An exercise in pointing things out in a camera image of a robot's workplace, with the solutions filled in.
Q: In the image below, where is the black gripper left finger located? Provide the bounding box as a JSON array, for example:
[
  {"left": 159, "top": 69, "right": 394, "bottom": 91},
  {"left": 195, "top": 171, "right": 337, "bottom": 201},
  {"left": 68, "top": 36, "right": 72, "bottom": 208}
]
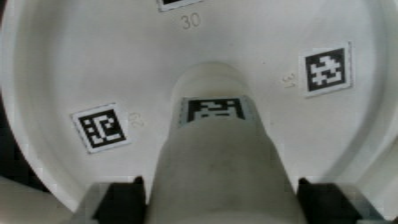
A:
[{"left": 68, "top": 175, "right": 148, "bottom": 224}]

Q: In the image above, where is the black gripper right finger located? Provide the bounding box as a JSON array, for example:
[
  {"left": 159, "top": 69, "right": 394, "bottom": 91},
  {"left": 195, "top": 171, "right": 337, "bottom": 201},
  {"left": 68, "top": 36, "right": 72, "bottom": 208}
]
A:
[{"left": 294, "top": 177, "right": 392, "bottom": 224}]

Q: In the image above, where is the white cylindrical table leg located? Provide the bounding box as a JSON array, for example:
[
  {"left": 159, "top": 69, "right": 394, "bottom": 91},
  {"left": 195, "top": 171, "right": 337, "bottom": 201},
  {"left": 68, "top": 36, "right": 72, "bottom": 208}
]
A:
[{"left": 145, "top": 63, "right": 305, "bottom": 224}]

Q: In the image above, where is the white round table top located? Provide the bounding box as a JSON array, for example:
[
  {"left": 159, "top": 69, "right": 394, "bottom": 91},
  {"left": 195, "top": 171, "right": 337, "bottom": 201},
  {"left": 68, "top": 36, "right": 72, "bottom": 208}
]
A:
[{"left": 0, "top": 0, "right": 398, "bottom": 205}]

